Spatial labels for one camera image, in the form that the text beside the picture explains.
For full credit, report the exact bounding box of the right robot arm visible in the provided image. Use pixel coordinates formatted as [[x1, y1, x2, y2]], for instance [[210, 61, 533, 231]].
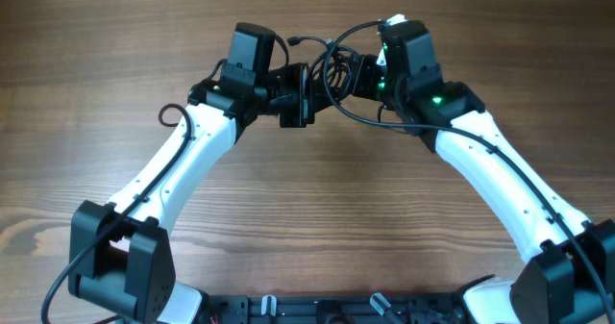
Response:
[[357, 15, 614, 323]]

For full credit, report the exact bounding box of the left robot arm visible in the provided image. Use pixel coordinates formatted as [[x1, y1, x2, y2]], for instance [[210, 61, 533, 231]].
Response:
[[58, 22, 313, 323]]

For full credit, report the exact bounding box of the black aluminium base frame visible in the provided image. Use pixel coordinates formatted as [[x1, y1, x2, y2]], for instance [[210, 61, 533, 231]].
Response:
[[195, 292, 476, 324]]

